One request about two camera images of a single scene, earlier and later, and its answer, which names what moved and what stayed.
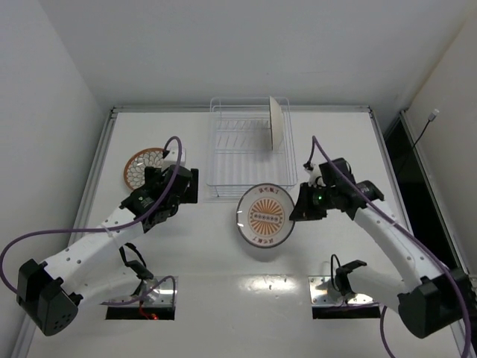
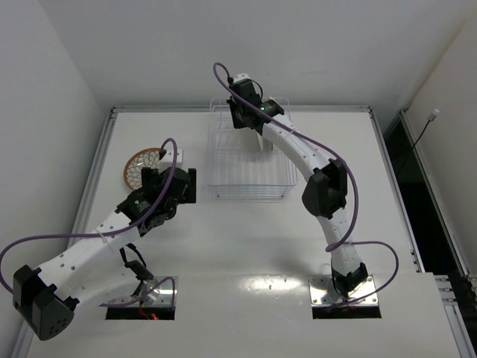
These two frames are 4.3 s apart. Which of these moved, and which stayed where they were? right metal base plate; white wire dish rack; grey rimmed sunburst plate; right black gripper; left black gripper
Moved: right black gripper; grey rimmed sunburst plate
Stayed: right metal base plate; white wire dish rack; left black gripper
